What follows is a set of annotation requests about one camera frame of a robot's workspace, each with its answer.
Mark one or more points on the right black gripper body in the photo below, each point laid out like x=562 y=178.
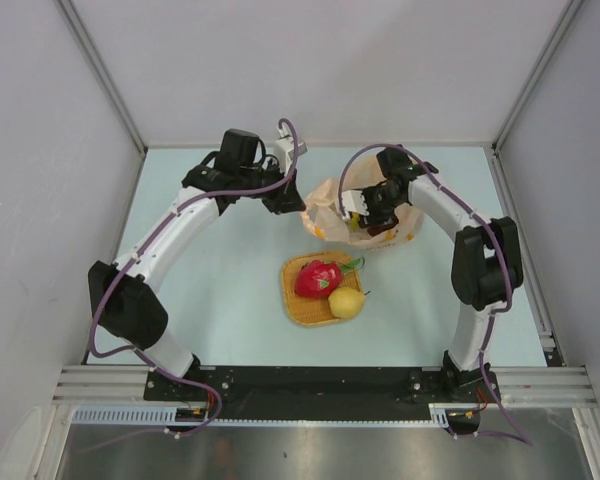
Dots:
x=380 y=204

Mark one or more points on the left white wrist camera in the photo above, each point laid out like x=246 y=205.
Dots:
x=283 y=149

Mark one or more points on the white slotted cable duct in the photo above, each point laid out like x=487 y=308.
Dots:
x=185 y=417

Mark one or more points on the left aluminium corner post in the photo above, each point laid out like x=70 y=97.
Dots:
x=95 y=61

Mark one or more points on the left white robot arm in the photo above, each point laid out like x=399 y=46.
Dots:
x=123 y=294

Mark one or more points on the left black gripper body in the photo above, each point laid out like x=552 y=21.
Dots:
x=274 y=198

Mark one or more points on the aluminium corner post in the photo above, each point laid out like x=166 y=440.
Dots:
x=95 y=61
x=557 y=35

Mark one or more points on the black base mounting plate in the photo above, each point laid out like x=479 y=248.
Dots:
x=328 y=394

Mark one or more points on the aluminium frame rail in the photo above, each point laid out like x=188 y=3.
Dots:
x=533 y=387

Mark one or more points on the dark red fake grapes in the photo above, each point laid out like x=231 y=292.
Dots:
x=377 y=230

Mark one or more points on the yellow fake lemon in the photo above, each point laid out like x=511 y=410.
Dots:
x=346 y=303

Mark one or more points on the woven bamboo tray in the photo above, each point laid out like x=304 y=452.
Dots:
x=310 y=312

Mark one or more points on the right aluminium corner post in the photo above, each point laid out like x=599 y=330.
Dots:
x=557 y=35

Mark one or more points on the yellow fake banana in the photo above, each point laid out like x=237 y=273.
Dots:
x=353 y=221

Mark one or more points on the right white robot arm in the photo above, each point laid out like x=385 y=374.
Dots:
x=486 y=263

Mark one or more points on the translucent orange plastic bag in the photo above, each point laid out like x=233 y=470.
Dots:
x=322 y=219

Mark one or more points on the red fake fruit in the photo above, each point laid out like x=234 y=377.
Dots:
x=319 y=278

